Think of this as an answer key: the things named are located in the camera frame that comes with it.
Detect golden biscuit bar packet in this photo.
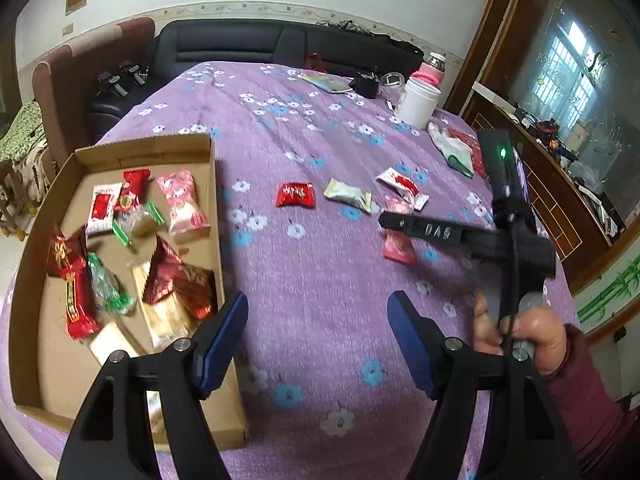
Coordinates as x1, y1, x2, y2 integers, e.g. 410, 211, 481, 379
89, 321, 148, 366

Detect white plastic jar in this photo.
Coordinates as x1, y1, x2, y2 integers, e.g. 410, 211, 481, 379
395, 77, 442, 128

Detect green floral cushion chair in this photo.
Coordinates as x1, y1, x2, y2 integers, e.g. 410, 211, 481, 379
0, 100, 58, 231

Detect dark red foil candy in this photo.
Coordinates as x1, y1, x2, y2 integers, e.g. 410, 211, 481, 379
46, 225, 88, 277

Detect red candy packet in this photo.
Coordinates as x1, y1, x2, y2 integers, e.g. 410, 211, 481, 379
276, 180, 317, 209

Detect purple floral blanket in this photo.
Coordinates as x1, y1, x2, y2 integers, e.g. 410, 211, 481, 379
0, 60, 576, 480

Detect brown armchair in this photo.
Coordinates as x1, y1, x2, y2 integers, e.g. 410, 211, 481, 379
32, 16, 156, 171

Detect colourful flat packet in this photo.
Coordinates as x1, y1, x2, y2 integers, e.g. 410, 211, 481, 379
300, 74, 353, 95

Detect black sofa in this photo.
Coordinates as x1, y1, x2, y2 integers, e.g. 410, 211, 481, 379
150, 19, 426, 81

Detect pink bottle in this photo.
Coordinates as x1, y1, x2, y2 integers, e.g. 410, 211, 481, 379
417, 51, 447, 88

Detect cardboard box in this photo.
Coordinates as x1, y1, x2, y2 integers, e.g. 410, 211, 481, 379
9, 133, 248, 451

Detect white green plastic bag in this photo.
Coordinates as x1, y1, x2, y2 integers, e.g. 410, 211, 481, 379
427, 120, 476, 178

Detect person's right hand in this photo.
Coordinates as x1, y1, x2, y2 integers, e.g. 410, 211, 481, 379
472, 292, 568, 376

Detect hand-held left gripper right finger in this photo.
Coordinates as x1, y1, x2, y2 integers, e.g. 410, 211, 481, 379
387, 290, 583, 480

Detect pale green snack packet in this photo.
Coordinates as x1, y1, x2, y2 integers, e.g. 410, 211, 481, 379
323, 178, 380, 214

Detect black devices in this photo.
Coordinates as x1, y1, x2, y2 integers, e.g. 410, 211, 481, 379
95, 60, 151, 98

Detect person's right forearm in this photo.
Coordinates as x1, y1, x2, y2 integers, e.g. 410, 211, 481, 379
542, 325, 640, 480

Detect green foil candy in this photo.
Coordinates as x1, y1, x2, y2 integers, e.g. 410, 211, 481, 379
87, 252, 136, 316

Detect black power adapter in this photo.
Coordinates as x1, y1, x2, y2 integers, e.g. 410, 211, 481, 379
350, 67, 383, 98

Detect small red snack packet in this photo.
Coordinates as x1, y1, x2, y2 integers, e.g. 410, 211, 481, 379
116, 169, 152, 213

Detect dark red triangular packet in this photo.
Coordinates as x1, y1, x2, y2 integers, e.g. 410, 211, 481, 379
141, 234, 218, 321

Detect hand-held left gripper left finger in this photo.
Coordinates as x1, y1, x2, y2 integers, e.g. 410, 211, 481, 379
56, 291, 249, 480

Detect long red snack packet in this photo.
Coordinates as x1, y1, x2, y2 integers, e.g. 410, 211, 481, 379
59, 255, 101, 342

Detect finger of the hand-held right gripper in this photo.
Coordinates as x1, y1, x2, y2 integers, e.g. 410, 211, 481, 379
378, 210, 464, 251

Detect pink snack packet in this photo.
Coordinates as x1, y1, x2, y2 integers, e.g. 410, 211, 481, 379
155, 170, 208, 237

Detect white red candy wrapper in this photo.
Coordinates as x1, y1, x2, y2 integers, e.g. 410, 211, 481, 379
376, 167, 430, 211

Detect clear cracker packet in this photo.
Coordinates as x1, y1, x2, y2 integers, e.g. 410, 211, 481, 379
130, 260, 201, 353

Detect clear candy with green ends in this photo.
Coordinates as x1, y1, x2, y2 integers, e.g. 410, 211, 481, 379
111, 201, 166, 247

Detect pink candy packet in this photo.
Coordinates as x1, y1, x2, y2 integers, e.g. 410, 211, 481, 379
381, 230, 418, 266
384, 195, 416, 217

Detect white red snack packet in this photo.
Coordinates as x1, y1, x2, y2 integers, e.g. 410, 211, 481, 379
86, 182, 123, 237

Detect pile of tools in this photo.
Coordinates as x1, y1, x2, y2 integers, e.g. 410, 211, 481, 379
520, 110, 621, 236

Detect red flat packet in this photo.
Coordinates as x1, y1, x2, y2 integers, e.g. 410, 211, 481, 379
447, 127, 488, 176

